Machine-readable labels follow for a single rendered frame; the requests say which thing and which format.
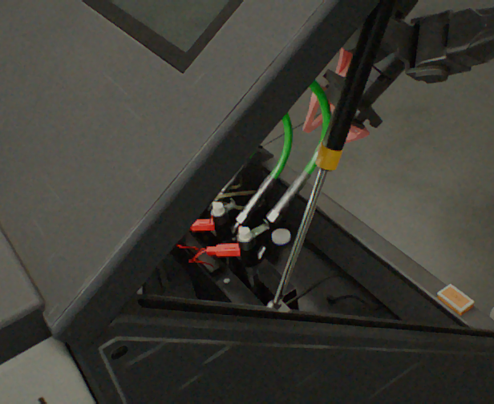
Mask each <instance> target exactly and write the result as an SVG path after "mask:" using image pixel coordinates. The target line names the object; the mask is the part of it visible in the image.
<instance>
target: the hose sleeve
mask: <svg viewBox="0 0 494 404"><path fill-rule="evenodd" d="M310 177H311V175H310V174H309V173H308V172H306V171H305V170H301V172H300V173H299V174H298V176H297V177H296V179H294V181H293V183H292V184H291V185H290V186H289V188H288V189H287V190H286V192H285V193H284V195H283V196H282V197H281V198H280V200H279V201H278V202H277V204H276V205H275V206H274V208H273V210H274V211H275V212H276V213H277V214H279V215H283V213H284V212H285V211H286V210H287V208H288V207H289V206H290V204H291V203H292V202H293V200H294V199H295V197H296V196H297V195H298V193H299V192H300V191H301V190H302V188H303V187H304V186H305V184H306V183H307V181H308V180H309V179H310Z"/></svg>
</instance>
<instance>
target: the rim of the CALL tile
mask: <svg viewBox="0 0 494 404"><path fill-rule="evenodd" d="M450 286H451V287H452V288H453V289H455V290H456V291H457V292H459V293H460V294H462V295H463V296H464V297H466V298H467V299H468V300H469V301H471V302H469V303H468V304H466V305H465V306H464V307H463V308H460V307H459V306H457V305H456V304H455V303H453V302H452V301H450V300H449V299H448V298H446V297H445V296H444V295H443V294H442V292H443V291H444V290H446V289H448V288H449V287H450ZM437 294H438V295H439V296H440V297H442V298H443V299H444V300H445V301H446V302H447V303H449V304H450V305H451V306H453V307H454V308H455V309H457V310H458V311H460V312H461V313H462V312H463V311H464V310H465V309H467V308H468V307H470V306H471V305H473V304H474V301H473V300H472V299H470V298H469V297H467V296H466V295H465V294H463V293H462V292H460V291H459V290H458V289H457V288H456V287H454V286H453V285H451V284H450V285H448V286H447V287H446V288H444V289H442V290H441V291H439V292H438V293H437Z"/></svg>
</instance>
